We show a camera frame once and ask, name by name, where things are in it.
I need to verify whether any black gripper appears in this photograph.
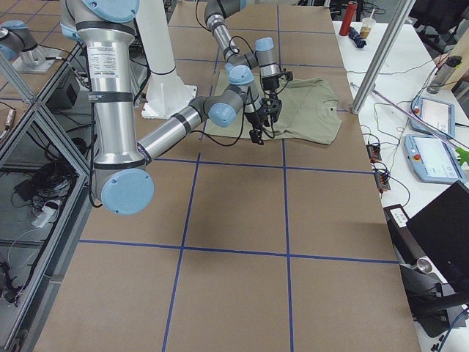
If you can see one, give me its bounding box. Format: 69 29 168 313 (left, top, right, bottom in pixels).
245 98 282 145
261 70 293 96

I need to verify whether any olive green long-sleeve shirt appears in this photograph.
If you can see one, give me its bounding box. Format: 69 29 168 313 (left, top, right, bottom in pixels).
204 70 341 145

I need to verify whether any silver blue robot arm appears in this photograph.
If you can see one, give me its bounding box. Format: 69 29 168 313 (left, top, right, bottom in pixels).
204 0 293 99
61 1 282 216

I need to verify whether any folded dark blue umbrella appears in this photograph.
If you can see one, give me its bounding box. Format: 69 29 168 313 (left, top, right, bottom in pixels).
348 27 366 49

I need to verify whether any red cylindrical bottle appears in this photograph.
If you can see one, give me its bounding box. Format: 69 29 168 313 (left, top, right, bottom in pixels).
339 1 358 36

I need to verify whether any iced coffee cup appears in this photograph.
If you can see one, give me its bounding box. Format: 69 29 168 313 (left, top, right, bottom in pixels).
360 10 376 39

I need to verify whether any near blue teach pendant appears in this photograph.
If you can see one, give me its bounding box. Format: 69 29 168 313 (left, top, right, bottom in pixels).
404 135 468 184

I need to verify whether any blue teach pendant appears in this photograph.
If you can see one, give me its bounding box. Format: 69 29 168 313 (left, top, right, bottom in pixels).
411 97 455 137
404 135 468 184

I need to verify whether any far blue teach pendant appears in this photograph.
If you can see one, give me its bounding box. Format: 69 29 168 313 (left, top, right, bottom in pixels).
411 97 455 137

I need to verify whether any clear water bottle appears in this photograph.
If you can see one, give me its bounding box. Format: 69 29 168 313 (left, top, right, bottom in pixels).
426 54 462 94

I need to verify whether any black box device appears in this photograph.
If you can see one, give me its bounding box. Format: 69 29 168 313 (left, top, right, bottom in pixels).
45 70 81 109

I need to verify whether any black laptop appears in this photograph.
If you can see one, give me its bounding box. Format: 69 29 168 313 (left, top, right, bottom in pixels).
407 181 468 292

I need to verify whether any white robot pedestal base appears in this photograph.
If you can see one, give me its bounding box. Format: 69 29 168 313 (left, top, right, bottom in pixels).
136 0 197 119

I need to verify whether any aluminium frame post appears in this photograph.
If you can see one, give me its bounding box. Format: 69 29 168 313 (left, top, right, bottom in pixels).
351 0 416 114

